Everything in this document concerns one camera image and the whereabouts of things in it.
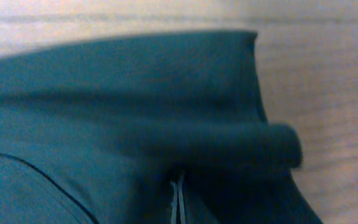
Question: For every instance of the black leggings with red waistband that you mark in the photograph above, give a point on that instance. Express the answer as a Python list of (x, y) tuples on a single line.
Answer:
[(158, 128)]

